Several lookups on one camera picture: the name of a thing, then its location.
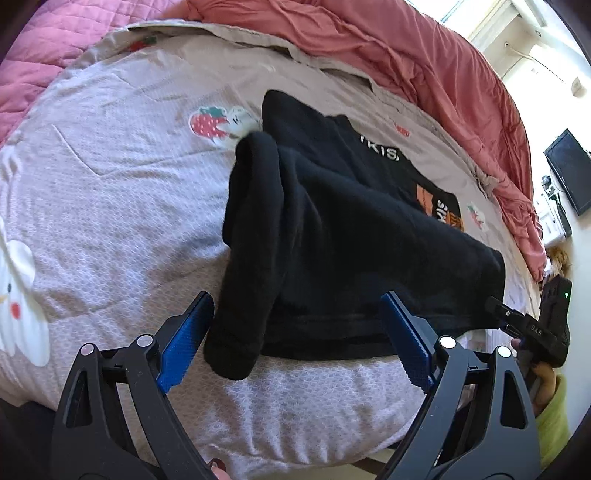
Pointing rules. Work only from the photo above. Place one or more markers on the black television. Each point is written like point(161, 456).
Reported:
point(570, 170)

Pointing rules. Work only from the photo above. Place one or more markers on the white wall socket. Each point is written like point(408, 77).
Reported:
point(577, 86)

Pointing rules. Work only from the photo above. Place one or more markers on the brown furry object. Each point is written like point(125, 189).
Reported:
point(558, 261)

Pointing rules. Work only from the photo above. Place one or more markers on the printed lilac bed cover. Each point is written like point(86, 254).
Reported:
point(115, 207)

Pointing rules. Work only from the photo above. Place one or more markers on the black sweater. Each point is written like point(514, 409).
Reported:
point(346, 240)

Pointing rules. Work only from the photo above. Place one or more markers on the person's right hand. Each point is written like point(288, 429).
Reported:
point(545, 387)

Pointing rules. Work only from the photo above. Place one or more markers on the person's left hand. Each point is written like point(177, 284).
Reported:
point(220, 470)

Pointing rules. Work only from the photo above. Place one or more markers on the pink quilted pillow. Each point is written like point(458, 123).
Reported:
point(55, 46)

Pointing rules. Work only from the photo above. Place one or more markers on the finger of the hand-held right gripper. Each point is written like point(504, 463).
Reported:
point(505, 311)
point(511, 328)

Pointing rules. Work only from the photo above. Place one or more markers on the window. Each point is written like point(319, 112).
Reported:
point(480, 11)

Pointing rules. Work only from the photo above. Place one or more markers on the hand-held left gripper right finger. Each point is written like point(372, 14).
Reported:
point(408, 344)

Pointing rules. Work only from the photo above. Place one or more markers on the white cabinet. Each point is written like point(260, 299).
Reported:
point(551, 226)

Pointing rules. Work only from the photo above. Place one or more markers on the salmon red duvet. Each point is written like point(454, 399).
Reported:
point(415, 60)

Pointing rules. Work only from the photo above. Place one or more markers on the person's right forearm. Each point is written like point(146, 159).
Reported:
point(556, 429)

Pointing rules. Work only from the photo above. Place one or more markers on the person's black trousers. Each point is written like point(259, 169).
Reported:
point(23, 443)

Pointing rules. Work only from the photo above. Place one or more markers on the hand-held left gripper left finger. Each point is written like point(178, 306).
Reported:
point(187, 341)

